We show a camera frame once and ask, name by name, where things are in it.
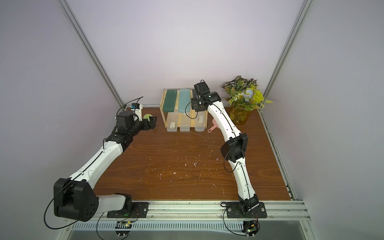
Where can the small circuit board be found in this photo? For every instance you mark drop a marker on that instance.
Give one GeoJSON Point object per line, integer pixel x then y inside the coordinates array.
{"type": "Point", "coordinates": [122, 229]}
{"type": "Point", "coordinates": [251, 228]}

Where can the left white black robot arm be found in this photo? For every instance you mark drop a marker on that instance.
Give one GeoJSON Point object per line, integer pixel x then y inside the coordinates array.
{"type": "Point", "coordinates": [74, 197]}

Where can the left small circuit board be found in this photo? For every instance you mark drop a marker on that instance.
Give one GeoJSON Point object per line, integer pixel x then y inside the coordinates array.
{"type": "Point", "coordinates": [122, 229]}

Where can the aluminium front rail frame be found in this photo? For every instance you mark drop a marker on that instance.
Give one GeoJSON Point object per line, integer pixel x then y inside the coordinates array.
{"type": "Point", "coordinates": [198, 220]}

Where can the green shovel wooden handle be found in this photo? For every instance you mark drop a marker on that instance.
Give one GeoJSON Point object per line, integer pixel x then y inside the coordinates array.
{"type": "Point", "coordinates": [147, 116]}

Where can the clear pencil case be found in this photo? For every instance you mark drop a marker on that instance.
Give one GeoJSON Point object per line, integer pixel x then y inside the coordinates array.
{"type": "Point", "coordinates": [200, 124]}
{"type": "Point", "coordinates": [185, 124]}
{"type": "Point", "coordinates": [172, 121]}

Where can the light teal pencil case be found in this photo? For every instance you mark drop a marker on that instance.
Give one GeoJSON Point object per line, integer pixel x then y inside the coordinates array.
{"type": "Point", "coordinates": [184, 101]}

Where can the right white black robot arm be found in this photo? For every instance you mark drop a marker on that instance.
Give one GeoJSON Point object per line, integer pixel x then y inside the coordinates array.
{"type": "Point", "coordinates": [234, 148]}

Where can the dark grey pencil case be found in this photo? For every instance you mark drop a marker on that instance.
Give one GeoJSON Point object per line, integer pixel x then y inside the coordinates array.
{"type": "Point", "coordinates": [194, 93]}

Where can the wooden two-tier shelf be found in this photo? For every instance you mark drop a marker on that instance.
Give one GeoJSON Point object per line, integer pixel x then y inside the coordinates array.
{"type": "Point", "coordinates": [191, 114]}

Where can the dark green pencil case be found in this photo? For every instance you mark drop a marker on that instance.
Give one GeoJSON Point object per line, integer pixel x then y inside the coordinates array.
{"type": "Point", "coordinates": [170, 101]}

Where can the right small circuit board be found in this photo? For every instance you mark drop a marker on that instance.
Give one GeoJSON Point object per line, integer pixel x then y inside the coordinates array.
{"type": "Point", "coordinates": [251, 228]}

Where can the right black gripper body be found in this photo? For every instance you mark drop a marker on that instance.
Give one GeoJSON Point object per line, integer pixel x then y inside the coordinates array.
{"type": "Point", "coordinates": [194, 104]}

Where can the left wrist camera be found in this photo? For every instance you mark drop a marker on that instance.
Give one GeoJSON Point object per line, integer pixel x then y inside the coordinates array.
{"type": "Point", "coordinates": [136, 108]}

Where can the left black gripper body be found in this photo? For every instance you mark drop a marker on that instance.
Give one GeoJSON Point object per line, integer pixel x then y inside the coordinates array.
{"type": "Point", "coordinates": [138, 126]}

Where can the pink hand brush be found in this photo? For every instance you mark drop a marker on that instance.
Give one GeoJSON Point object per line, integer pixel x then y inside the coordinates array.
{"type": "Point", "coordinates": [214, 126]}

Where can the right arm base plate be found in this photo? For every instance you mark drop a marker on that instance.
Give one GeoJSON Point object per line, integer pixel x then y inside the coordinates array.
{"type": "Point", "coordinates": [235, 210]}

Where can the artificial plant in glass vase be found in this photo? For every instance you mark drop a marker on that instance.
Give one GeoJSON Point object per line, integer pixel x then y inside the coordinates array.
{"type": "Point", "coordinates": [244, 97]}

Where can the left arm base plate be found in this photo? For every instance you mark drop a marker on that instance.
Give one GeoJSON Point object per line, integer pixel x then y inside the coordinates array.
{"type": "Point", "coordinates": [134, 210]}

